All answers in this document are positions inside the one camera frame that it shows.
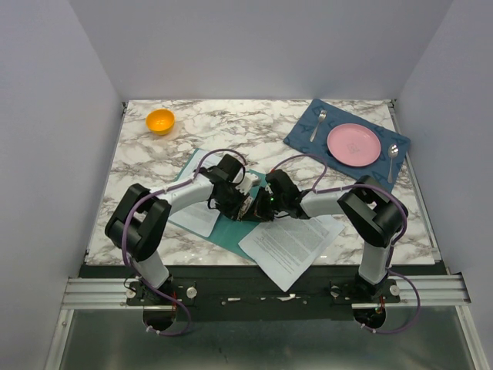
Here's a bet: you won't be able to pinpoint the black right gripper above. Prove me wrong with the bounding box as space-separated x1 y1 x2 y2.
243 187 287 223

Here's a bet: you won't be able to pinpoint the silver folder clip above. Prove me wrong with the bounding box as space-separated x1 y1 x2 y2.
236 196 253 220

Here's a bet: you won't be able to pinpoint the single printed paper sheet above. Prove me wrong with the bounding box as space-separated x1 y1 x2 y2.
169 149 220 238

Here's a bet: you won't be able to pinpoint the teal plastic folder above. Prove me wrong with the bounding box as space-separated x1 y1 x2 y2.
191 154 258 260

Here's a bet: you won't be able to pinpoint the printed white paper sheets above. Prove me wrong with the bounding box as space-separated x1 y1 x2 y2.
239 216 344 292

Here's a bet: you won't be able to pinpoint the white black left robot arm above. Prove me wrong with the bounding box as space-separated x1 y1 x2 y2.
105 153 260 304

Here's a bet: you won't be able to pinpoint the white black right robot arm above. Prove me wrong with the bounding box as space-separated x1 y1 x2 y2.
243 170 408 302

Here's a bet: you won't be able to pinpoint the pink plate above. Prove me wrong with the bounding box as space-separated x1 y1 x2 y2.
327 123 381 167

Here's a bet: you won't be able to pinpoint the blue fabric placemat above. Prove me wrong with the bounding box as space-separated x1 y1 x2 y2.
283 99 411 192

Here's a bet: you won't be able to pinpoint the silver fork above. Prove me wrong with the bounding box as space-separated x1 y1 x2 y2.
310 109 327 143

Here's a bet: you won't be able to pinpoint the orange plastic bowl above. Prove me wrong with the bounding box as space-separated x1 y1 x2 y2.
146 109 176 136

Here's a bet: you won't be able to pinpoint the silver spoon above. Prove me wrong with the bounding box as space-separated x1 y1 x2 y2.
387 143 399 183

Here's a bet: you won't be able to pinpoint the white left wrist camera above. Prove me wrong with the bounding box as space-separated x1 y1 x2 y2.
236 173 261 194

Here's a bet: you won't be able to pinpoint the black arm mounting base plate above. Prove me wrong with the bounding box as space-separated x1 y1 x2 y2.
79 264 401 323

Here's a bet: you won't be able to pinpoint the aluminium extrusion rail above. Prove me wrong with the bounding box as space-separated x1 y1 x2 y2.
62 274 471 310

